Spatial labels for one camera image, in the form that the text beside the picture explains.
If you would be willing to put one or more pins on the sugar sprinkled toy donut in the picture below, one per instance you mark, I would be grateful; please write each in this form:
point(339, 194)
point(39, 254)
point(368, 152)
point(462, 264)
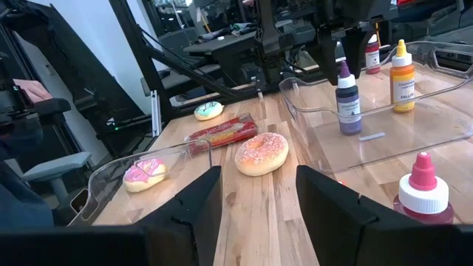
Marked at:
point(277, 155)

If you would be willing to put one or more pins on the green iced toy donut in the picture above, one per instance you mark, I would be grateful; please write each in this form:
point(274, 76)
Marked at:
point(208, 111)

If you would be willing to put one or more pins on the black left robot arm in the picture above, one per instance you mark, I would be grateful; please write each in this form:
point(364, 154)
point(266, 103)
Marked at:
point(268, 37)

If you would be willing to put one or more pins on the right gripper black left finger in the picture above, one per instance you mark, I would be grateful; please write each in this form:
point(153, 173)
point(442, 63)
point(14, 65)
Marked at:
point(192, 221)

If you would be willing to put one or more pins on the red food colouring bottle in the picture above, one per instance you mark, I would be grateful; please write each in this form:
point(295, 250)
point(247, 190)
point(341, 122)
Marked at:
point(372, 55)

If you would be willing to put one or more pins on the red snack packet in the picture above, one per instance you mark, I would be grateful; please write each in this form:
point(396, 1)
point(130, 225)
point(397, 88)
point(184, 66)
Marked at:
point(223, 134)

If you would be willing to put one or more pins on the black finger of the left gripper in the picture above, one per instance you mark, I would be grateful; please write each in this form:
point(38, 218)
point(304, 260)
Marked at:
point(355, 48)
point(327, 55)

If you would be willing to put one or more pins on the black desk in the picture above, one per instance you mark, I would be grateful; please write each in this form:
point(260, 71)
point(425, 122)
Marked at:
point(221, 48)

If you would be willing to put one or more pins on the yellow food colouring bottle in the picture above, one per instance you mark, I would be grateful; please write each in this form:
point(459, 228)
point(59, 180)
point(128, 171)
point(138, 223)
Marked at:
point(402, 77)

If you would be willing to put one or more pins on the purple food colouring bottle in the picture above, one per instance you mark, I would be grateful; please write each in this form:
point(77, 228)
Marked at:
point(348, 99)

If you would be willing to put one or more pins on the person's hand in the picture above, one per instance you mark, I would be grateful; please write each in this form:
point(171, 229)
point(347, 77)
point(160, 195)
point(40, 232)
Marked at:
point(31, 90)

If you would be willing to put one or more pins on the grey chair armrest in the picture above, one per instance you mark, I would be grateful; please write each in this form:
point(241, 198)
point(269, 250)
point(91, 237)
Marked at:
point(55, 164)

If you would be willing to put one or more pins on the clear plastic bin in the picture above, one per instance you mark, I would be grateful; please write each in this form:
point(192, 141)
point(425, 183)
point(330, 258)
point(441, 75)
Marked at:
point(406, 147)
point(111, 207)

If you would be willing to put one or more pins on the pink capped red bottle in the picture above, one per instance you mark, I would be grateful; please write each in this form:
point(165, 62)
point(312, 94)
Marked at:
point(424, 192)

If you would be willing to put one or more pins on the pink iced toy donut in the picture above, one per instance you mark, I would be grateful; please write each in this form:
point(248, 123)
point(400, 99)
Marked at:
point(144, 177)

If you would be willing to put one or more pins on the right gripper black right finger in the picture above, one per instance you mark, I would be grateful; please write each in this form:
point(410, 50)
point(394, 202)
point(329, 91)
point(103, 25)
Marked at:
point(340, 221)

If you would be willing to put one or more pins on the silver metal bracket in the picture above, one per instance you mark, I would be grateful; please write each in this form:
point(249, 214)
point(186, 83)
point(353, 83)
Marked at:
point(156, 114)

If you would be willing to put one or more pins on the person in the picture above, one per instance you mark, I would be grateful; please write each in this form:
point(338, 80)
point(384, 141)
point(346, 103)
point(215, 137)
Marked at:
point(18, 199)

